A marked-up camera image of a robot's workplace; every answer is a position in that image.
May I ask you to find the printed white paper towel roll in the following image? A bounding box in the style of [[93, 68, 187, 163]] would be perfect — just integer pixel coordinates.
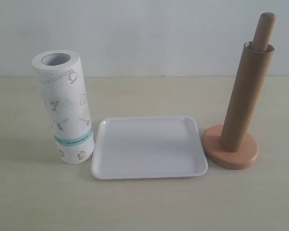
[[32, 50, 94, 165]]

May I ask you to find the brown cardboard tube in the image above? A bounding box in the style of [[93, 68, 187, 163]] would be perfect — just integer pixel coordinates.
[[220, 42, 275, 152]]

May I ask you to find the wooden paper towel holder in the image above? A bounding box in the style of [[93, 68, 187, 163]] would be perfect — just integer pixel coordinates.
[[202, 13, 276, 170]]

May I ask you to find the white rectangular plastic tray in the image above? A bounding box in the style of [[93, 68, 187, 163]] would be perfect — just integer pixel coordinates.
[[91, 116, 208, 180]]

